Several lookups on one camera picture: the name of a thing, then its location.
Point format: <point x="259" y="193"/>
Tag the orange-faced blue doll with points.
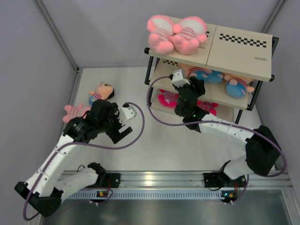
<point x="192" y="71"/>

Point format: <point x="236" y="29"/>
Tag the pink plush behind arm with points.
<point x="75" y="111"/>

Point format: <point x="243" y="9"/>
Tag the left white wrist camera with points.
<point x="126" y="113"/>

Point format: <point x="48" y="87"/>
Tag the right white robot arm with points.
<point x="259" y="145"/>

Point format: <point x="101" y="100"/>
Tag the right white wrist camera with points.
<point x="179" y="79"/>

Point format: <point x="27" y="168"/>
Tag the blue striped doll right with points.
<point x="238" y="86"/>

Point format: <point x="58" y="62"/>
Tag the pink plush toy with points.
<point x="189" y="33"/>
<point x="161" y="31"/>

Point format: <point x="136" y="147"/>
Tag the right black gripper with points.
<point x="199" y="89"/>

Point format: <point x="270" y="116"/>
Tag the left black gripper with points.
<point x="115" y="135"/>

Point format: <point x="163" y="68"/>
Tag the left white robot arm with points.
<point x="44" y="191"/>

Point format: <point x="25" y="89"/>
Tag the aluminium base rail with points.
<point x="180" y="185"/>

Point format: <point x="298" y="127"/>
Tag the left pink plush toy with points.
<point x="161" y="31"/>

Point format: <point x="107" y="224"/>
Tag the right pink plush toy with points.
<point x="189" y="33"/>

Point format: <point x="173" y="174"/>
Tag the beige three-tier shelf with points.
<point x="232" y="64"/>

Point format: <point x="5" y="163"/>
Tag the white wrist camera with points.
<point x="179" y="79"/>
<point x="126" y="113"/>

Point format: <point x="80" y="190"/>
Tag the blue doll on middle shelf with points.
<point x="214" y="76"/>

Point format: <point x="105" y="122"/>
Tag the magenta glasses doll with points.
<point x="208" y="106"/>
<point x="167" y="98"/>

